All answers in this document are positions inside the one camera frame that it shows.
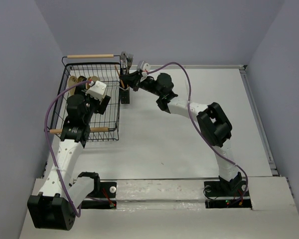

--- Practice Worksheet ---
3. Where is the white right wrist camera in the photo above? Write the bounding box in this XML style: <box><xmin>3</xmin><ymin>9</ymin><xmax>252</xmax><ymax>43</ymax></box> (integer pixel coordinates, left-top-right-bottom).
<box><xmin>137</xmin><ymin>60</ymin><xmax>151</xmax><ymax>77</ymax></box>

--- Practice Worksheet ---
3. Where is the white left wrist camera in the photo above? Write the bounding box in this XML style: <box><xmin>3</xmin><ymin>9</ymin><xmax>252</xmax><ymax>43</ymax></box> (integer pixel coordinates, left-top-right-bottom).
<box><xmin>85</xmin><ymin>81</ymin><xmax>107</xmax><ymax>100</ymax></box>

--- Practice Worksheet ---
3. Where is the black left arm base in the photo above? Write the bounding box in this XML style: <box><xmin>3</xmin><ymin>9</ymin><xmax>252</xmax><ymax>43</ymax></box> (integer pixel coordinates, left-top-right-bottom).
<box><xmin>81</xmin><ymin>181</ymin><xmax>117</xmax><ymax>210</ymax></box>

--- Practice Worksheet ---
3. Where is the yellow brown plate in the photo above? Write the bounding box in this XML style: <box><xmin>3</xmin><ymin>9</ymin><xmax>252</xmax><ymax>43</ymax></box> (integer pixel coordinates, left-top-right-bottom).
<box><xmin>78</xmin><ymin>76</ymin><xmax>87</xmax><ymax>83</ymax></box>

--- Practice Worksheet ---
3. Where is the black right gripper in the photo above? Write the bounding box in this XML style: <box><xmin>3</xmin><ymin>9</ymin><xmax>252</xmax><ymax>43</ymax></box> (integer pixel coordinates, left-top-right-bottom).
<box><xmin>120</xmin><ymin>70</ymin><xmax>162</xmax><ymax>97</ymax></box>

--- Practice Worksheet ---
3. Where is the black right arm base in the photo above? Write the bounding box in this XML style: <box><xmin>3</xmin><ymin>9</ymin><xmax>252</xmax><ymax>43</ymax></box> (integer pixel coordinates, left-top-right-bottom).
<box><xmin>203</xmin><ymin>180</ymin><xmax>252</xmax><ymax>209</ymax></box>

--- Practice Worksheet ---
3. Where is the black wire dish rack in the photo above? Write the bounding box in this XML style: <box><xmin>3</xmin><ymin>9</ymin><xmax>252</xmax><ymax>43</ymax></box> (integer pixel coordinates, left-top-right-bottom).
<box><xmin>58</xmin><ymin>55</ymin><xmax>121</xmax><ymax>142</ymax></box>

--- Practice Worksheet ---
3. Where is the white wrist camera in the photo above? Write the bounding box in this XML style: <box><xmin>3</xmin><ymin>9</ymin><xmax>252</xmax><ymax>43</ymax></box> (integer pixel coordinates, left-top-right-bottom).
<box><xmin>85</xmin><ymin>81</ymin><xmax>107</xmax><ymax>100</ymax></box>
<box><xmin>137</xmin><ymin>60</ymin><xmax>151</xmax><ymax>77</ymax></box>

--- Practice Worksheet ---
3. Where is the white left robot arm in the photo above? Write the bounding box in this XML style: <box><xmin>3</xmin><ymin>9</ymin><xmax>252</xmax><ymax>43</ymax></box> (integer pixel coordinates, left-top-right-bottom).
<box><xmin>27</xmin><ymin>83</ymin><xmax>110</xmax><ymax>231</ymax></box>

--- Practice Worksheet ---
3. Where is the black fork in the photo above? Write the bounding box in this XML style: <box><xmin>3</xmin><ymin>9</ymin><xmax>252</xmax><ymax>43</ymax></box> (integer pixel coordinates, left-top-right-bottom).
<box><xmin>127</xmin><ymin>54</ymin><xmax>134</xmax><ymax>71</ymax></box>

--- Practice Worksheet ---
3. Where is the all silver fork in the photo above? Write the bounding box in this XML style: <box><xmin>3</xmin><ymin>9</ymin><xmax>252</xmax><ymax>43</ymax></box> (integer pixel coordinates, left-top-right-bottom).
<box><xmin>120</xmin><ymin>51</ymin><xmax>127</xmax><ymax>68</ymax></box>

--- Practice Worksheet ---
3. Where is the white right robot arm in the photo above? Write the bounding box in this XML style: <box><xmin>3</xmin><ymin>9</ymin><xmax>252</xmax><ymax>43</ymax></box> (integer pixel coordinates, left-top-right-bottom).
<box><xmin>120</xmin><ymin>70</ymin><xmax>248</xmax><ymax>195</ymax></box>

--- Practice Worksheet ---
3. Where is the black perforated utensil caddy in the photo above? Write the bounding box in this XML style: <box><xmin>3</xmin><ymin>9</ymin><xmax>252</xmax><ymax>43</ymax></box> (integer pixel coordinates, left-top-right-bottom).
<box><xmin>120</xmin><ymin>66</ymin><xmax>130</xmax><ymax>105</ymax></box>

